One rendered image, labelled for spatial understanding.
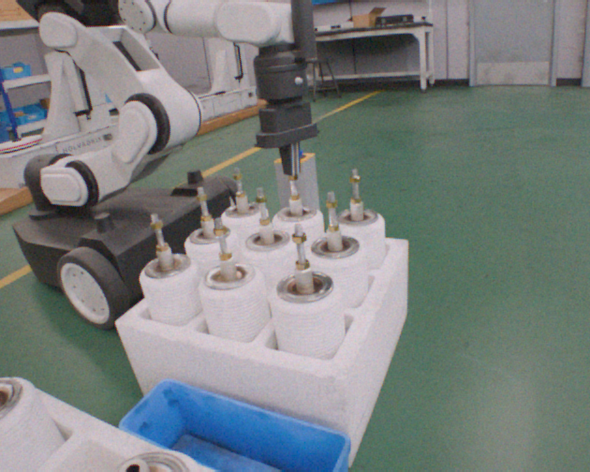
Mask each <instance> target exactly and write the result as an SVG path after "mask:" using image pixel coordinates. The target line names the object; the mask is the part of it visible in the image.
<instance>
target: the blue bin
mask: <svg viewBox="0 0 590 472"><path fill-rule="evenodd" d="M118 427H119V430H122V431H124V432H126V433H128V434H130V435H133V436H135V437H137V438H139V439H141V440H144V441H146V442H148V443H150V444H153V445H155V446H157V447H159V448H161V449H163V450H173V451H177V452H180V453H182V454H185V455H187V456H189V457H190V458H192V459H193V460H194V461H196V463H197V464H199V465H202V466H205V467H207V468H210V469H212V470H214V471H216V472H348V456H349V454H350V451H351V440H350V437H349V436H348V435H347V434H345V433H343V432H339V431H336V430H333V429H329V428H326V427H322V426H319V425H315V424H313V423H309V422H306V421H302V420H297V419H293V418H291V417H287V416H284V415H281V414H278V413H274V412H272V411H269V410H265V409H262V408H259V407H256V406H251V405H248V404H245V403H242V402H239V401H236V400H233V399H230V398H227V397H224V396H221V395H218V394H215V393H212V392H209V391H205V390H202V389H199V388H196V387H194V386H191V385H188V384H185V383H183V382H180V381H177V380H174V379H171V378H166V379H163V380H161V381H160V382H158V383H157V384H156V385H155V386H154V387H153V388H152V389H151V390H150V391H149V392H148V393H147V394H146V395H145V396H144V397H143V398H142V399H141V400H140V401H139V402H138V403H137V404H136V405H135V406H134V407H133V408H132V409H131V410H130V411H129V412H128V413H127V414H126V415H125V416H124V417H123V418H122V420H121V421H120V423H119V426H118Z"/></svg>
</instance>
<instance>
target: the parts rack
mask: <svg viewBox="0 0 590 472"><path fill-rule="evenodd" d="M34 34H40V33H39V23H38V22H36V21H35V20H22V21H6V22H0V37H13V36H23V35H34ZM45 82H51V78H50V74H45V75H39V76H34V77H28V78H22V79H17V80H12V81H4V78H3V74H2V71H1V67H0V92H1V93H2V97H3V99H4V102H5V106H6V109H7V115H8V118H9V121H10V124H7V125H6V126H8V125H11V127H10V128H7V132H8V134H9V133H13V134H14V137H15V140H17V139H20V138H21V133H25V132H28V131H32V130H35V129H39V128H41V127H45V126H46V123H47V119H45V120H42V121H39V122H35V123H32V124H28V125H22V126H17V123H16V120H15V117H14V113H13V110H12V107H11V104H10V100H9V97H8V94H7V90H11V89H16V88H21V87H25V86H30V85H36V84H41V83H45ZM107 105H108V109H109V110H111V109H115V108H116V107H115V105H114V104H113V103H109V104H107Z"/></svg>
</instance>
